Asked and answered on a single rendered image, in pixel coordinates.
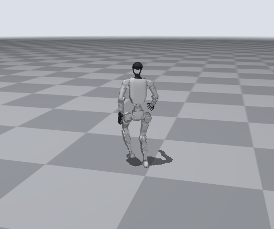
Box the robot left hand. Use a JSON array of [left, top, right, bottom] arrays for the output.
[[118, 112, 123, 124]]

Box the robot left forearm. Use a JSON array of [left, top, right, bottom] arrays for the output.
[[118, 100, 124, 114]]

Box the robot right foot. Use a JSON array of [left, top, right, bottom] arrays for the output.
[[141, 160, 149, 167]]

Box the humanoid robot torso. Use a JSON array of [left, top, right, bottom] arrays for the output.
[[128, 77, 147, 121]]

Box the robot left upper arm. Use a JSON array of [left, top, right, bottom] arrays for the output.
[[118, 79, 130, 102]]

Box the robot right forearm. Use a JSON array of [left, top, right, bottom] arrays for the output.
[[150, 98, 158, 107]]

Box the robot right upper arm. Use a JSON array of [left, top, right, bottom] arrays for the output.
[[147, 80, 158, 100]]

